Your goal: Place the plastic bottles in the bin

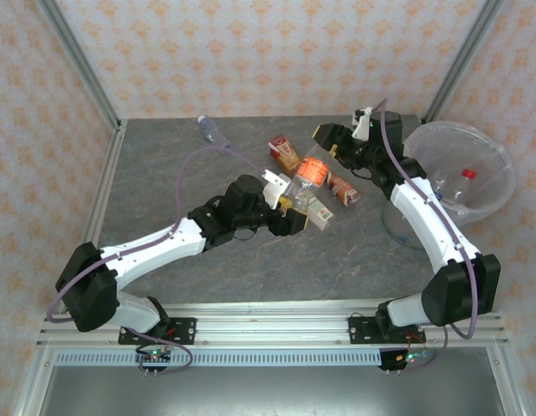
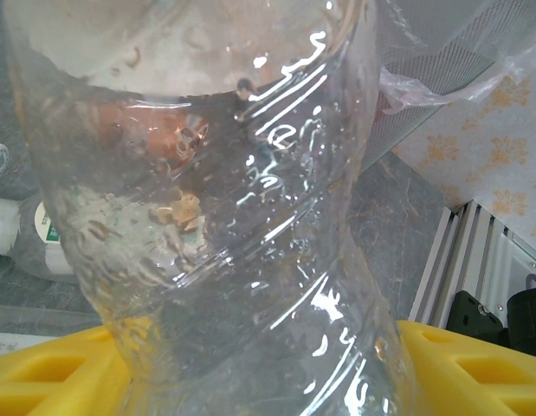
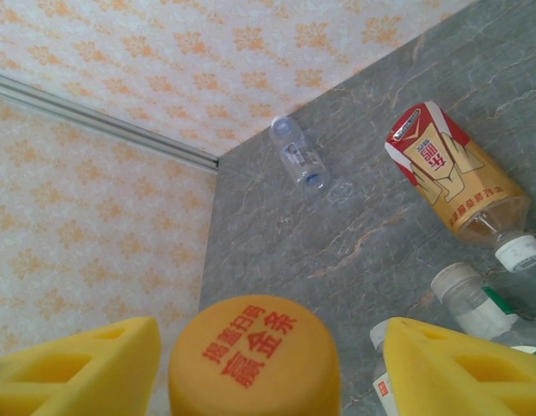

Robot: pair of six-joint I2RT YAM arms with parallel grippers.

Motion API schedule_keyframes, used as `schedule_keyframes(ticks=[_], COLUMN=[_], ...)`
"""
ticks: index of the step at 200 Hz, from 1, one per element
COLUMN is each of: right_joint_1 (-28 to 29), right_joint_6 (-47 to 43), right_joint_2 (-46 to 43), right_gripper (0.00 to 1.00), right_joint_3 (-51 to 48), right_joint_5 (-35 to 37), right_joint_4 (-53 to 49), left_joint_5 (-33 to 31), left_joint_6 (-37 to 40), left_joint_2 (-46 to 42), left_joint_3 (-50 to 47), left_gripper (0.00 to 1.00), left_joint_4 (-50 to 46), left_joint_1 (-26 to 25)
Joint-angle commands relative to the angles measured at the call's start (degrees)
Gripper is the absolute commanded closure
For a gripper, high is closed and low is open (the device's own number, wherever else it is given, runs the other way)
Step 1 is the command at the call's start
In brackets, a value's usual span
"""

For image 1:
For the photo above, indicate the green label clear bottle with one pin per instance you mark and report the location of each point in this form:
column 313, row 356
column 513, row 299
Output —
column 321, row 214

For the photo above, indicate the brown coffee drink bottle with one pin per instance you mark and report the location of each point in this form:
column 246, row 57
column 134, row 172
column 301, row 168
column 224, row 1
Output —
column 343, row 188

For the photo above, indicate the orange label plastic bottle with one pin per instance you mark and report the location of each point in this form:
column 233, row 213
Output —
column 311, row 170

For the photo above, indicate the red label amber tea bottle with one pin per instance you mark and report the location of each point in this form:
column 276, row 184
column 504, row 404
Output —
column 285, row 151

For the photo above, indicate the clear bottle with white cap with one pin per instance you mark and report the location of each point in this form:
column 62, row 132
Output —
column 212, row 131

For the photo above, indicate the red cap red label bottle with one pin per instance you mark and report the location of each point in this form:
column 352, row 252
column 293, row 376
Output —
column 468, row 173

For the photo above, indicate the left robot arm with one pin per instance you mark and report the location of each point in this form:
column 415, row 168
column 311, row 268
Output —
column 155, row 247

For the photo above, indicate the grey bin with clear liner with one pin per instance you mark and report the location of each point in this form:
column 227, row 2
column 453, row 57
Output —
column 402, row 234

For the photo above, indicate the grey metal shelf panel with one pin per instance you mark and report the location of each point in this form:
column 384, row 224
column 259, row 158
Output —
column 272, row 394

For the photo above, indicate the right small circuit board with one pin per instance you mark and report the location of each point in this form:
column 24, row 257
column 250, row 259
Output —
column 408, row 359

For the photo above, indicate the small circuit board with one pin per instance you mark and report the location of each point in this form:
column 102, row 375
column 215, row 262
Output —
column 408, row 359
column 154, row 356

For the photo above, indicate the left small circuit board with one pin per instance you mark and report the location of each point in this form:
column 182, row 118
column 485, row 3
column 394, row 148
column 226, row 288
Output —
column 154, row 356

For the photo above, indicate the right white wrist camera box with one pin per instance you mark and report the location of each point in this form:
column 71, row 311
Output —
column 363, row 125

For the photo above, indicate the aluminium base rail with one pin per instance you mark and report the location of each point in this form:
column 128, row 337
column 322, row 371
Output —
column 272, row 329

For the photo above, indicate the right black mount plate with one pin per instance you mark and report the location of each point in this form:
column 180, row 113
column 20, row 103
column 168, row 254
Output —
column 363, row 329

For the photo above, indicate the black mount plate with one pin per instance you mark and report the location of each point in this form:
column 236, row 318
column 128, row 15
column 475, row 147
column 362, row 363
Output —
column 183, row 329
column 363, row 329

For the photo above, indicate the aluminium frame post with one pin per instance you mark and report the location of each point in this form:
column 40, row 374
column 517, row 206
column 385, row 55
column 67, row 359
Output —
column 78, row 56
column 464, row 56

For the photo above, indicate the left black mount plate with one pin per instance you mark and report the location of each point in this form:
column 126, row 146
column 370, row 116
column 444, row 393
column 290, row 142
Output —
column 183, row 329

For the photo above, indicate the aluminium table edge rail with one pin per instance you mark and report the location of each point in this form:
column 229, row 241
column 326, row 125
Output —
column 109, row 169

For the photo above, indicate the aluminium frame beam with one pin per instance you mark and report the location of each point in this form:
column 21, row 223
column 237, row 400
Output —
column 31, row 385
column 505, row 385

